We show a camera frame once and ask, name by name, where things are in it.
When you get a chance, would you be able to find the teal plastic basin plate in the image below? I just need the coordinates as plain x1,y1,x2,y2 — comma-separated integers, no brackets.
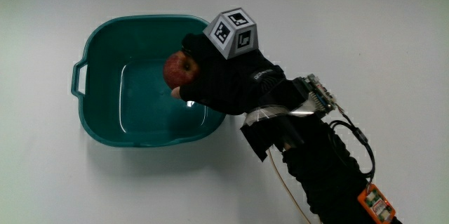
70,14,227,148

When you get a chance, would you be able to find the orange sensor module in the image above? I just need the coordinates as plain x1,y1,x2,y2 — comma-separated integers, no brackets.
356,183,397,224

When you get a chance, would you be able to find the green circuit board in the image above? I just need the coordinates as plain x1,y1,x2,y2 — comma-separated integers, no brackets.
302,73,338,114

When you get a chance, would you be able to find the person's right hand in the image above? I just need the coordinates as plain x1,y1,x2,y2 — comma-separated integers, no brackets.
170,7,300,117

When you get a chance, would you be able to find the black cable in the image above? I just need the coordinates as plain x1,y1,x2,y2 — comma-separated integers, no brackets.
328,113,377,184

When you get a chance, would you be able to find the thin tan wire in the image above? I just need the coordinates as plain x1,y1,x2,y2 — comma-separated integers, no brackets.
267,148,313,224

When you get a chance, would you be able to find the red apple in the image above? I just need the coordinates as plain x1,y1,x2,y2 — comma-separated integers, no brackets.
162,50,201,90

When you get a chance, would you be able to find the person's right forearm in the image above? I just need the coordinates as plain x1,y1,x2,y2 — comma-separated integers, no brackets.
240,77,404,224

